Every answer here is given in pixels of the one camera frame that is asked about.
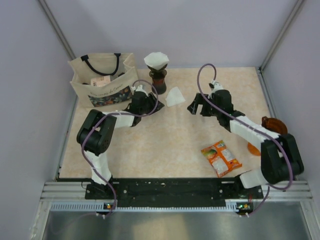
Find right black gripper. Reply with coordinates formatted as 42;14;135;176
187;93;222;118

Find white paper coffee filters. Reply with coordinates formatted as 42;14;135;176
165;86;186;107

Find olive green coffee dripper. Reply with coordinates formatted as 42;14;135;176
149;69;167;80

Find brown coffee dripper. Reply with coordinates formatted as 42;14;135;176
261;116;288;135

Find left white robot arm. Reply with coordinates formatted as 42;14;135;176
76;91;165;199

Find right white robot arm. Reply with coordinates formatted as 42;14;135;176
187;89;305;198

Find red glass coffee server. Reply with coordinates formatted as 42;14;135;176
152;78;167;95

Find beige canvas tote bag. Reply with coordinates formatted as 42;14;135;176
68;53;139;108

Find box inside tote bag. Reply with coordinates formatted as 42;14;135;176
90;76;111;87

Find orange snack packet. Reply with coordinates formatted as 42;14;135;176
200;140;242;178

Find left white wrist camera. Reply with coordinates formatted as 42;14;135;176
131;84;146;94

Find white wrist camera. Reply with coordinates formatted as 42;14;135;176
131;84;146;94
209;79;224;94

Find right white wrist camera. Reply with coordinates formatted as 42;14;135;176
209;79;224;94

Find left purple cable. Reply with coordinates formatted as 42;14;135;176
81;79;160;217

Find purple cable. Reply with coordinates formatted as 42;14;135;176
81;79;160;217
197;64;294;217

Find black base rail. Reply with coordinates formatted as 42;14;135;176
85;177;263;208

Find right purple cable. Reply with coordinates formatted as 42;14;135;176
197;64;294;217

